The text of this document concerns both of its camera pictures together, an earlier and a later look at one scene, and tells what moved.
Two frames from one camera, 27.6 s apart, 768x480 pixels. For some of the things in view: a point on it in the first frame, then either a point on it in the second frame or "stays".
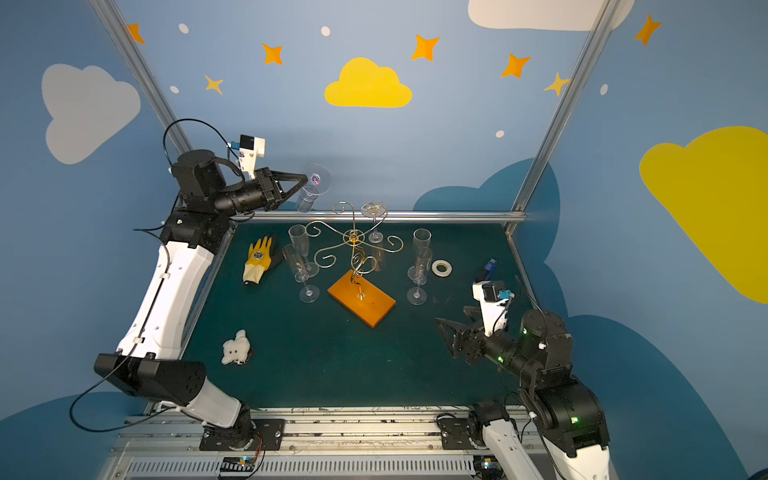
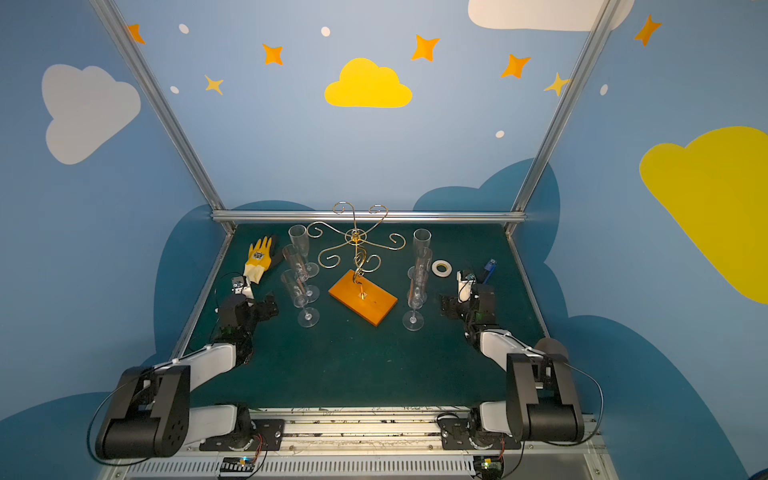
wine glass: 318,181 to 293,283
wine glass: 298,236 stays
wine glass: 418,296 stays
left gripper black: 267,188 to 255,308
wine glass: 308,293 stays
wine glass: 421,243 stays
